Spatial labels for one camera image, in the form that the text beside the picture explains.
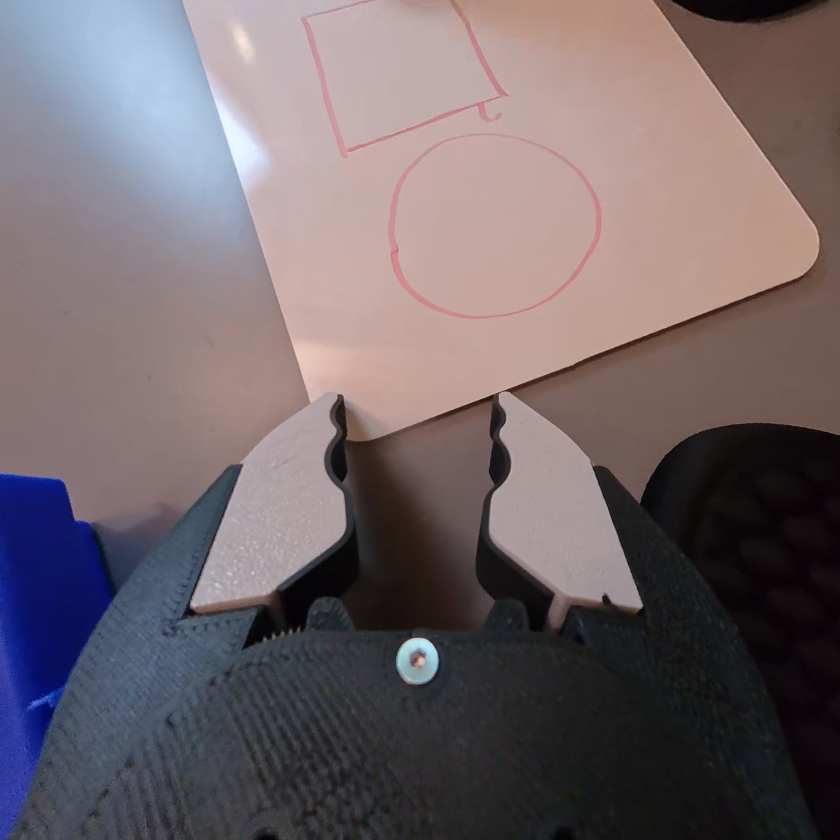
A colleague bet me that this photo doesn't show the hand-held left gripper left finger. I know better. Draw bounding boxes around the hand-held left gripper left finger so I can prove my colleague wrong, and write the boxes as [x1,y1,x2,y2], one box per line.
[189,392,361,631]

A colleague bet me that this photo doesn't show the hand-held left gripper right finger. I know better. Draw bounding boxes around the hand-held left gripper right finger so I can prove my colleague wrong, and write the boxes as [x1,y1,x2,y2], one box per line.
[477,392,645,630]

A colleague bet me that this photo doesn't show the blue plastic bin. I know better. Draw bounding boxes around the blue plastic bin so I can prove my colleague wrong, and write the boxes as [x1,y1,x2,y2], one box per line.
[0,474,117,818]

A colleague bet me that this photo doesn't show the small white whiteboard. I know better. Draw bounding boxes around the small white whiteboard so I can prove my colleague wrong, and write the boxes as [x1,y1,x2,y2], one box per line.
[180,0,821,442]

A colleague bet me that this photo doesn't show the black mesh armrest pad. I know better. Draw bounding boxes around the black mesh armrest pad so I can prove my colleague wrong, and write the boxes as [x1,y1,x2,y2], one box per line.
[669,0,815,22]
[640,423,840,840]

